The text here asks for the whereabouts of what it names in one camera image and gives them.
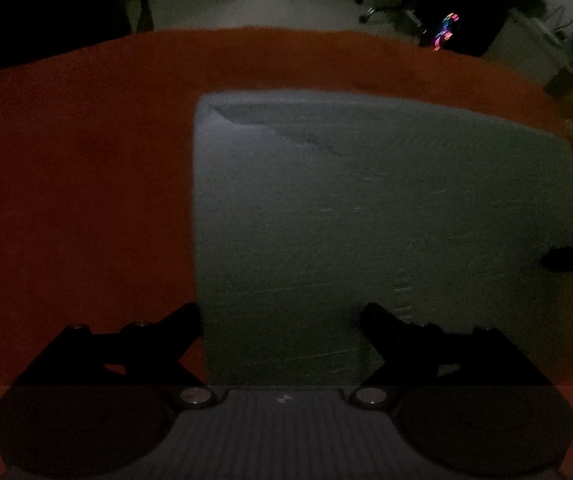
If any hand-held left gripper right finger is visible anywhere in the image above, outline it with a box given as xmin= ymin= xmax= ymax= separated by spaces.
xmin=349 ymin=302 xmax=562 ymax=407

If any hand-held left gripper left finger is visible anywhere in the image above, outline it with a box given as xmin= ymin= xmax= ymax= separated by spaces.
xmin=9 ymin=302 xmax=218 ymax=407

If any orange desktop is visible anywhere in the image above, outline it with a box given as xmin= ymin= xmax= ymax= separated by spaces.
xmin=0 ymin=28 xmax=573 ymax=480

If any white cabinet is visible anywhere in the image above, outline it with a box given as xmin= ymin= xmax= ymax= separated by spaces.
xmin=485 ymin=9 xmax=573 ymax=92

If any computer case with coloured lights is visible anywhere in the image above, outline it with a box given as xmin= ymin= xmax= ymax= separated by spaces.
xmin=417 ymin=0 xmax=511 ymax=59

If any dark furniture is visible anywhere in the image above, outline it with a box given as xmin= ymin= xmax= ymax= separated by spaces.
xmin=0 ymin=0 xmax=156 ymax=72

